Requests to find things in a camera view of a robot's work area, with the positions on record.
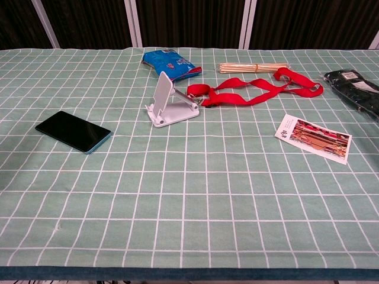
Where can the black smartphone with blue edge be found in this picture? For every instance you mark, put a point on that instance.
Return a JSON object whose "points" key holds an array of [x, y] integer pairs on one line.
{"points": [[71, 130]]}

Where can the white folding phone stand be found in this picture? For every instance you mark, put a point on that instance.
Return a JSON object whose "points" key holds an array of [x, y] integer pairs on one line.
{"points": [[174, 115]]}

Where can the green checked tablecloth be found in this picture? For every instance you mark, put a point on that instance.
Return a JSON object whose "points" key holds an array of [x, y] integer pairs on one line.
{"points": [[189, 207]]}

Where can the blue snack bag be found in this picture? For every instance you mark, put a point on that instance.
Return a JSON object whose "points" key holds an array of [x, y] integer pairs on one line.
{"points": [[165, 60]]}

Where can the bundle of wooden sticks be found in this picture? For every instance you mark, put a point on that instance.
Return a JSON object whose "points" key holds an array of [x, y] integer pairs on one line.
{"points": [[242, 68]]}

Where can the red and gold postcard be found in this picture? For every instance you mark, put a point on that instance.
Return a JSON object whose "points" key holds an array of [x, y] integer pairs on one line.
{"points": [[314, 139]]}

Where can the black gloves in plastic pack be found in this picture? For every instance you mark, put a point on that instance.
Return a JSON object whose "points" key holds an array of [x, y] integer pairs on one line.
{"points": [[355, 88]]}

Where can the white aluminium frame post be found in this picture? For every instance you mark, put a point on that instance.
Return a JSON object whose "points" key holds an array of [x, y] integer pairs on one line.
{"points": [[46, 23], [375, 41], [133, 23], [247, 23]]}

